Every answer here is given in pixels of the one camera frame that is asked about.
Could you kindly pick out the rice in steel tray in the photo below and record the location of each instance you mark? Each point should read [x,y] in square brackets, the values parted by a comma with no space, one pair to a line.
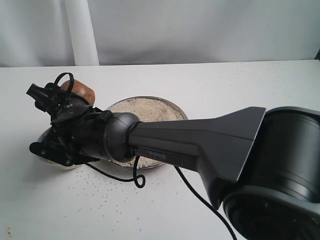
[150,110]

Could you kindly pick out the spilled rice on table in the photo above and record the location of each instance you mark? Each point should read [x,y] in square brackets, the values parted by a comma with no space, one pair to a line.
[117,206]

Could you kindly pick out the brown wooden cup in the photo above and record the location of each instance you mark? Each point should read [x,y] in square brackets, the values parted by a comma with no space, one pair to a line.
[81,90]

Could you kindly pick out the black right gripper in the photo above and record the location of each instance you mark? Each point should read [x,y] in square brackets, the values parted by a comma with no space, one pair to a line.
[79,126]

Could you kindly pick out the white backdrop curtain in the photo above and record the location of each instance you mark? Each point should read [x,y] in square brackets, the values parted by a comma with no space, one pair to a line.
[45,33]

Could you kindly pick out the cream ceramic bowl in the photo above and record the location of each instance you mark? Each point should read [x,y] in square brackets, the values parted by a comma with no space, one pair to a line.
[40,139]

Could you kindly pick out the round steel tray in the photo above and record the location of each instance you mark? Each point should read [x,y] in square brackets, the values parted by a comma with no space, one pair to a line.
[182,112]

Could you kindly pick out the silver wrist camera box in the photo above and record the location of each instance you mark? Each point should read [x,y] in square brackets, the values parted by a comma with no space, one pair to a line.
[52,151]

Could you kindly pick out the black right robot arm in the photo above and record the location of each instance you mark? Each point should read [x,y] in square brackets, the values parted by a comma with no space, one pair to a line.
[262,166]

